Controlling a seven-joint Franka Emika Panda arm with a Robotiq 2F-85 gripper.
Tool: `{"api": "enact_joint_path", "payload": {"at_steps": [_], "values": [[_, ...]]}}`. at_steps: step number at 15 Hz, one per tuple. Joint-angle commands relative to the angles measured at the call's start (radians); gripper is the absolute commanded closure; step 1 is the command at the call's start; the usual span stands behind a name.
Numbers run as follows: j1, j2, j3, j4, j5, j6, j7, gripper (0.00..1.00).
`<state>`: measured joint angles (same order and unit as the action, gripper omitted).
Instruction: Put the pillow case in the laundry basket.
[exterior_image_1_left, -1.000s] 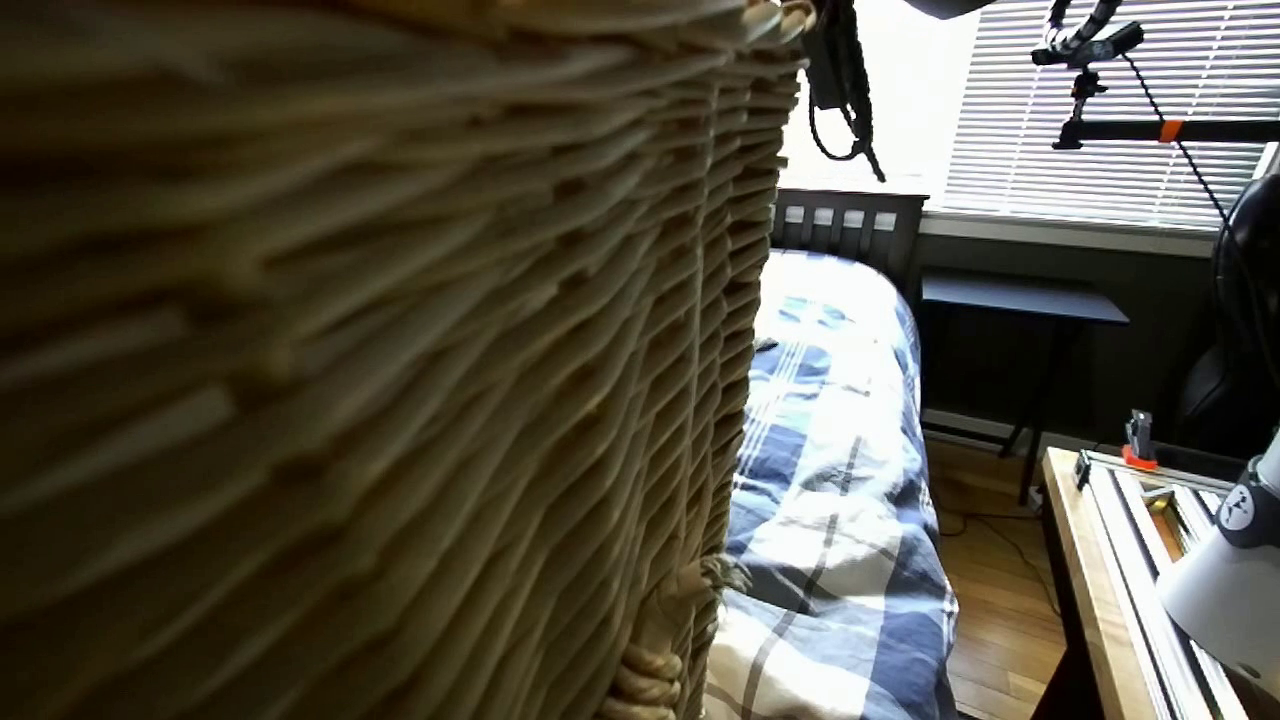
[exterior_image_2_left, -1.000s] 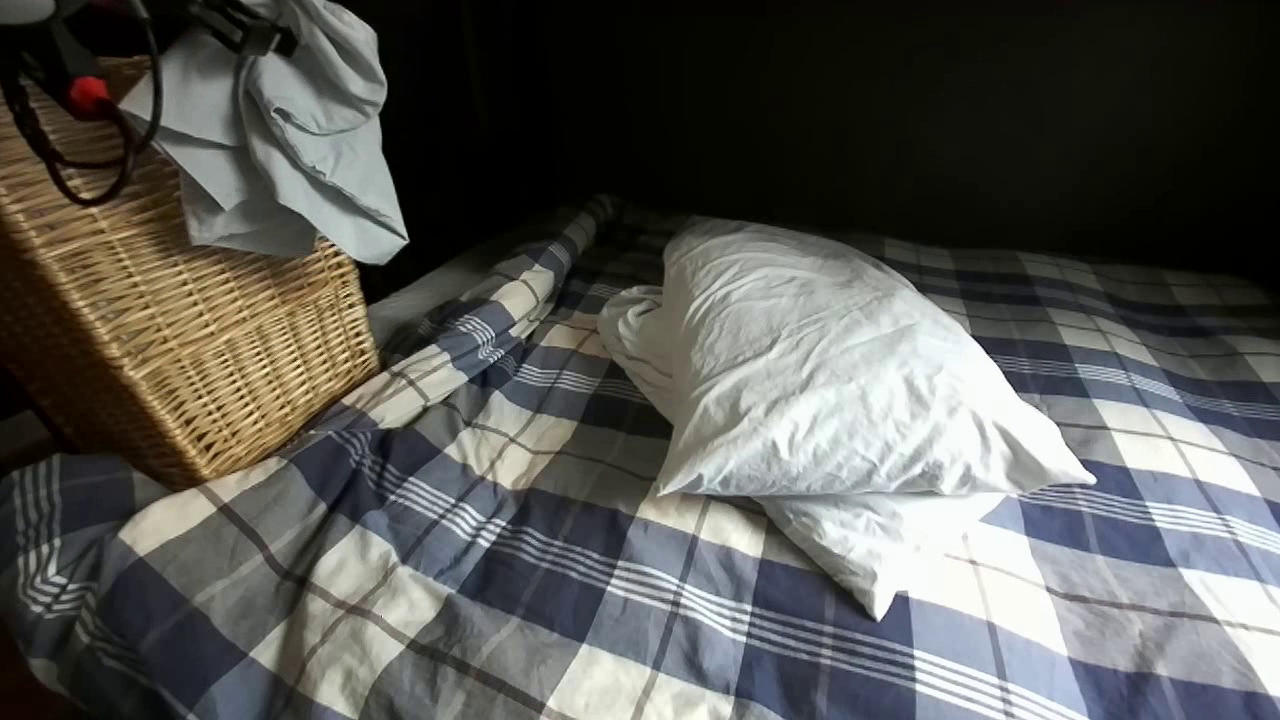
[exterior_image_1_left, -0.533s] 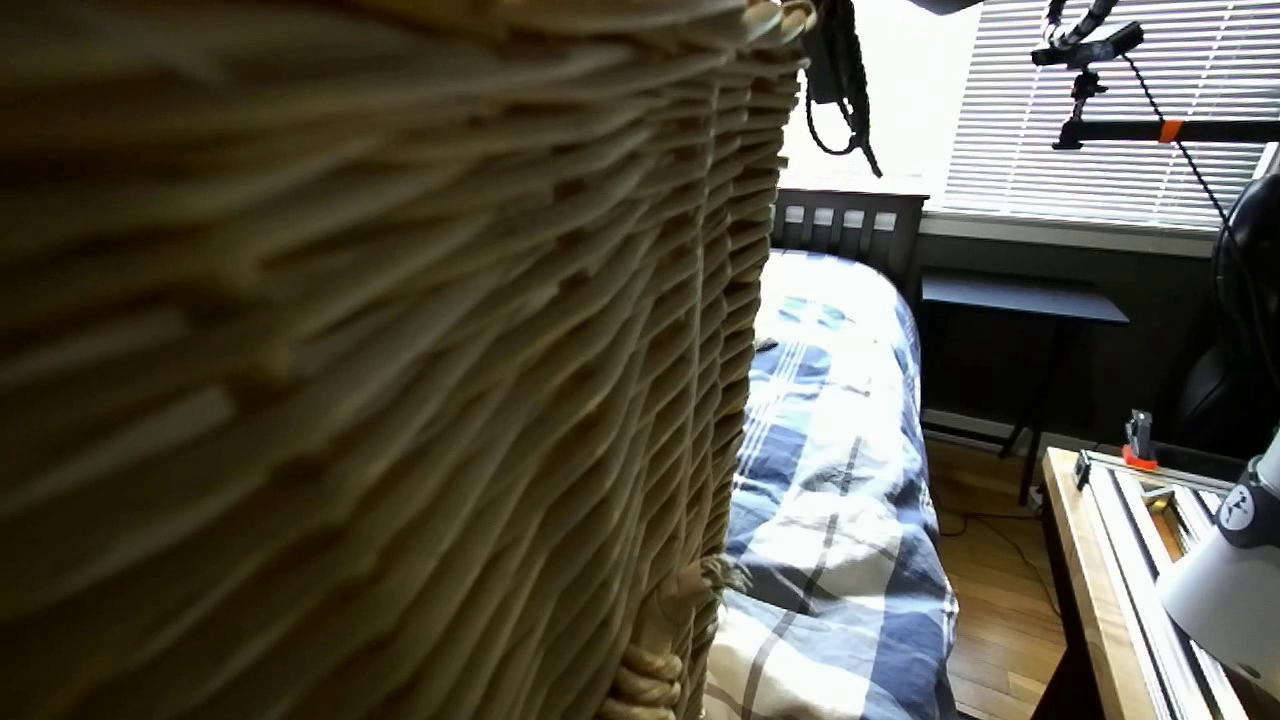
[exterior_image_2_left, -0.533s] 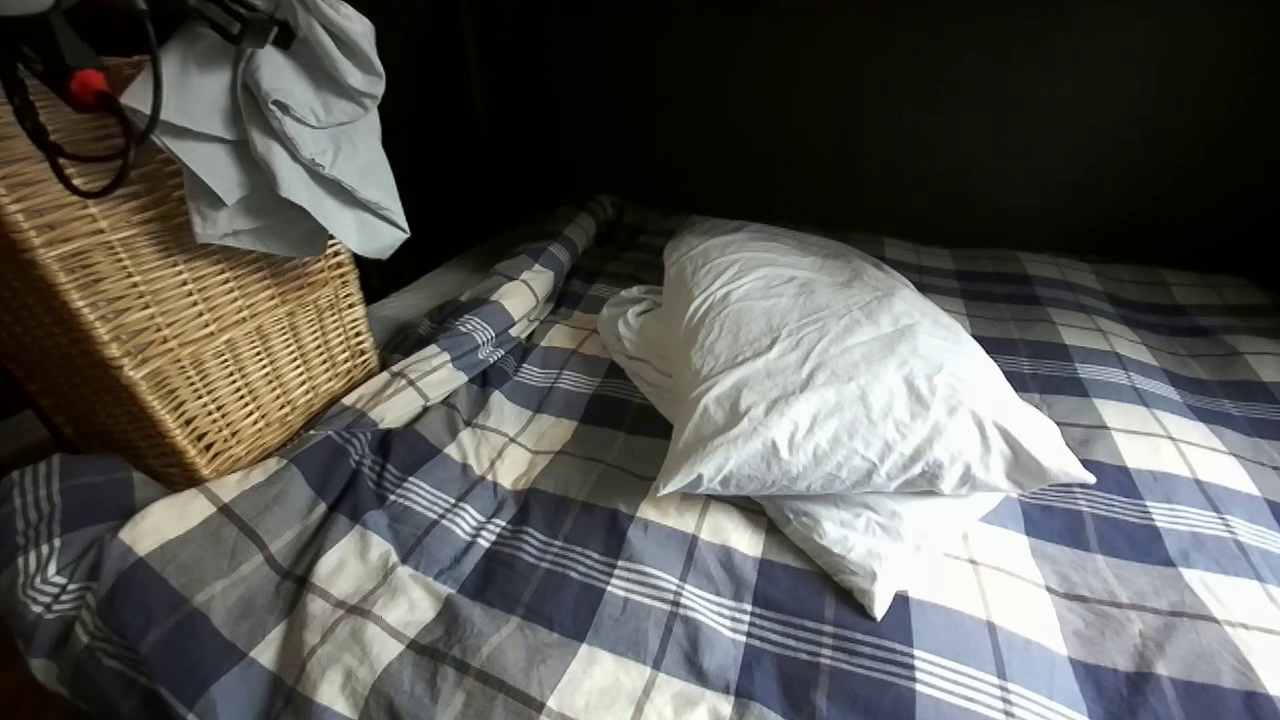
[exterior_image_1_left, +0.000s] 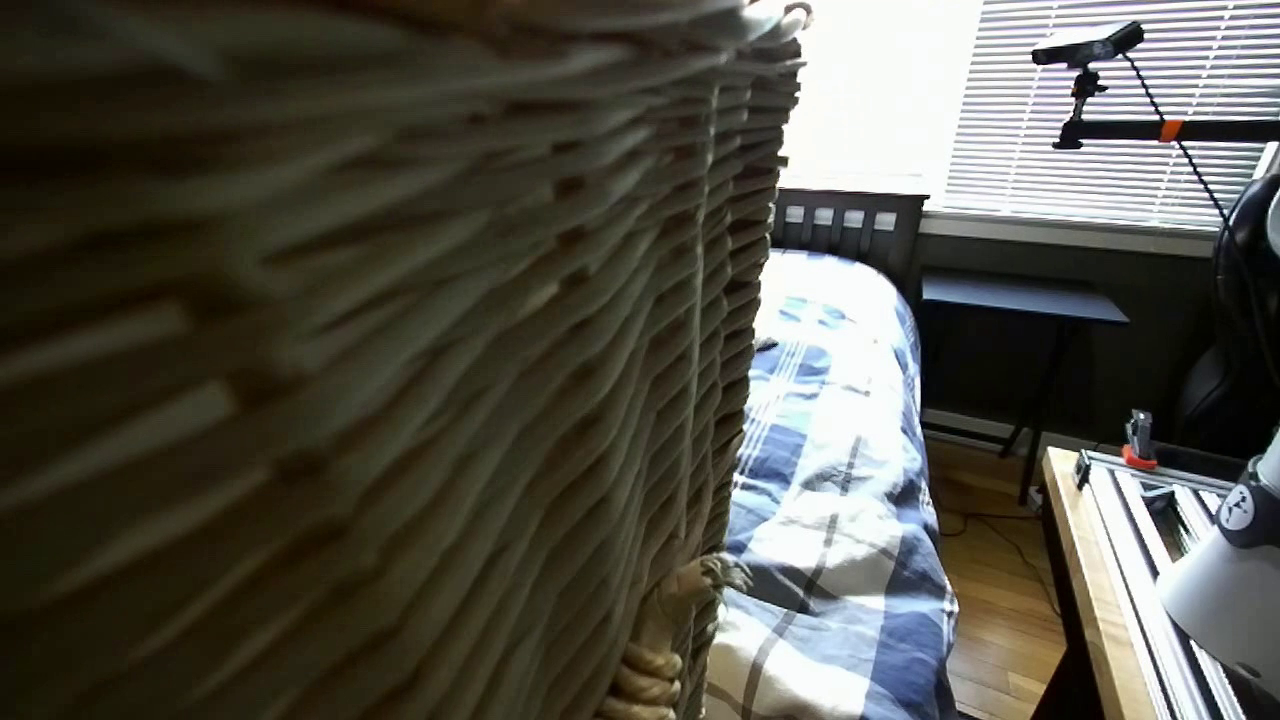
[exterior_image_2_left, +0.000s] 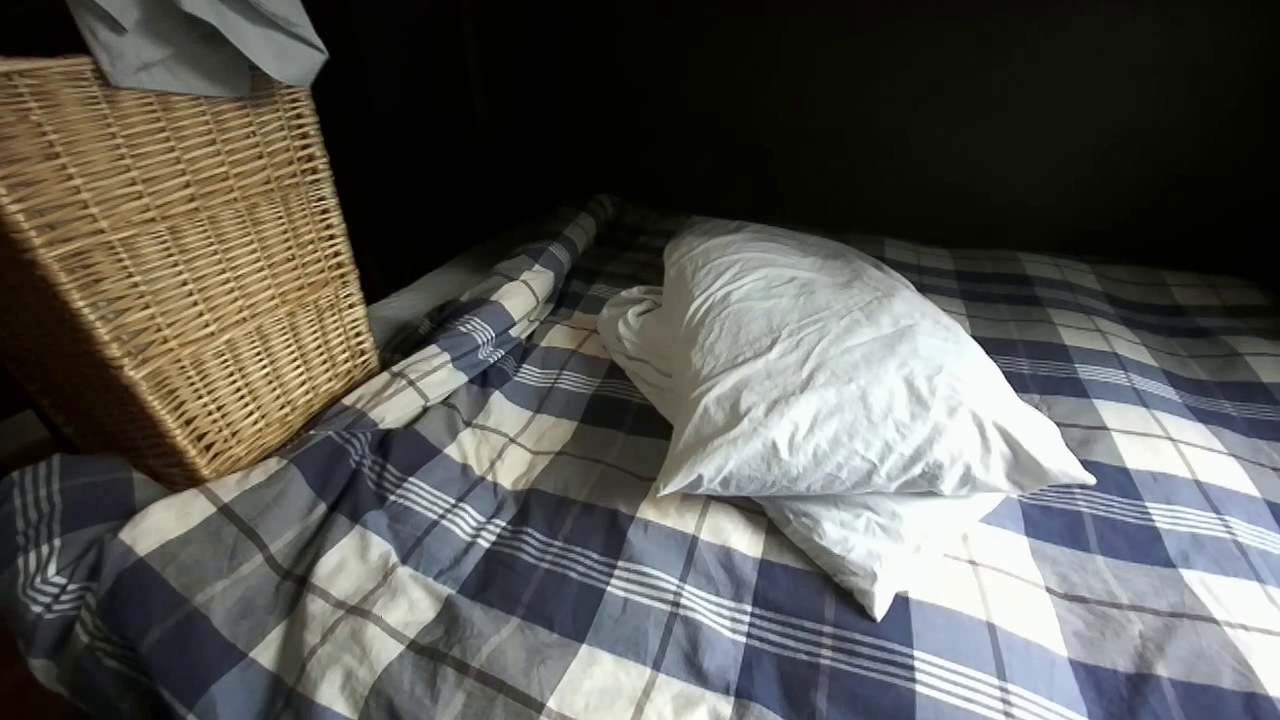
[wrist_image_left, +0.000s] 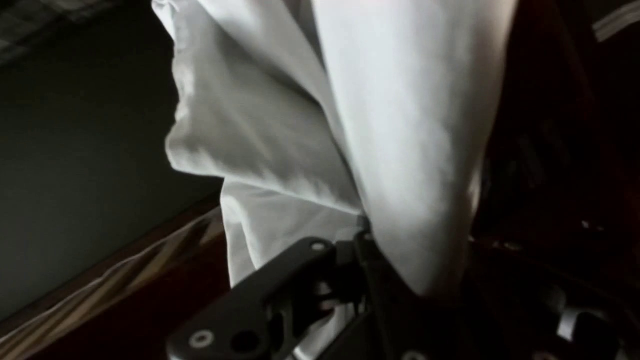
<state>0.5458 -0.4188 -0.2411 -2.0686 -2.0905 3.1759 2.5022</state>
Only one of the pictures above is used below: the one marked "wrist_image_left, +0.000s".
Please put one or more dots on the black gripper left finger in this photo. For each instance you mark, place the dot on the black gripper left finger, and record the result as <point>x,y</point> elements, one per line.
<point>266,300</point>

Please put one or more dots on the blue white plaid duvet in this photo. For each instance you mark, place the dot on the blue white plaid duvet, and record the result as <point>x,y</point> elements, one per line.
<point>40,22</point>

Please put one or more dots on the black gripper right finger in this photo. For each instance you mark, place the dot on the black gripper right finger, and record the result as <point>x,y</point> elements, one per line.
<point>401,326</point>

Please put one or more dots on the light grey pillow case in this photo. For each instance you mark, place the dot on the light grey pillow case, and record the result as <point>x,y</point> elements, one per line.
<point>346,120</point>

